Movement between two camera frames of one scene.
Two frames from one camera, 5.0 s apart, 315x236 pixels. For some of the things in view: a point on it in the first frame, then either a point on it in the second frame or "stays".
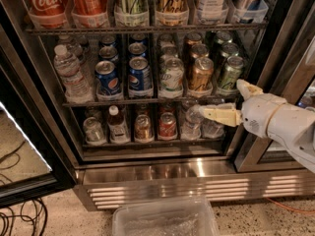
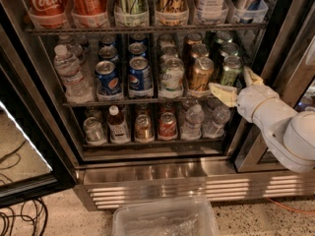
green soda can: (232, 72) stays
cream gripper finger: (225, 113) to (226, 94)
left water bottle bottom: (191, 129) stays
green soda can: (229, 49) stays
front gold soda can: (201, 75) stays
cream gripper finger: (247, 89) to (251, 79)
